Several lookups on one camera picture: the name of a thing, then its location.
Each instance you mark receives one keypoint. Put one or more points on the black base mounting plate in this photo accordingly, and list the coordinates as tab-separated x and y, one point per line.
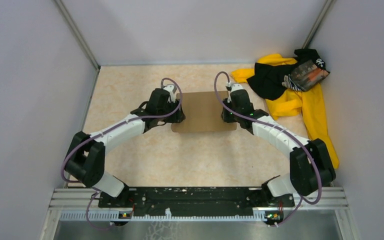
195	201

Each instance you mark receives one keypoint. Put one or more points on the brown cardboard box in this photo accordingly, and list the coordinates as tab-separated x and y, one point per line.
203	114

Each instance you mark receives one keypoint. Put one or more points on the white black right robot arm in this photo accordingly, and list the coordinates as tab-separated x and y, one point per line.
310	165

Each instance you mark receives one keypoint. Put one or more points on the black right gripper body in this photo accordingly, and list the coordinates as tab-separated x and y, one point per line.
228	118

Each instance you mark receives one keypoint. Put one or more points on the black printed garment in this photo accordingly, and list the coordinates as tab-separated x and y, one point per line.
270	82

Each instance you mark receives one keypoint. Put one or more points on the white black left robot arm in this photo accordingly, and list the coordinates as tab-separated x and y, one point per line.
85	159

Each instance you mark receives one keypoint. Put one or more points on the aluminium frame rail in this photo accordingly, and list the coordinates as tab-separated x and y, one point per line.
81	204

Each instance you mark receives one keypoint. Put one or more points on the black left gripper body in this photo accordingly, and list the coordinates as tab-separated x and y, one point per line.
171	106

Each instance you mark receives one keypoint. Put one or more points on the yellow garment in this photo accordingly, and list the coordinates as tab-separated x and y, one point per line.
292	103

